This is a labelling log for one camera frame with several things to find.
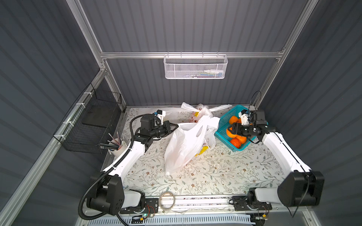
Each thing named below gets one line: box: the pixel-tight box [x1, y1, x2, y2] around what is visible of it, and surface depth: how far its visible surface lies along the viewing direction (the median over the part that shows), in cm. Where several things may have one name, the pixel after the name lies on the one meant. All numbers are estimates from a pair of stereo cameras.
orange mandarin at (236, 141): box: [230, 137, 242, 149], surface depth 93 cm
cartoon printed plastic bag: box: [164, 102, 233, 124], surface depth 101 cm
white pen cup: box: [99, 136, 128, 158], surface depth 88 cm
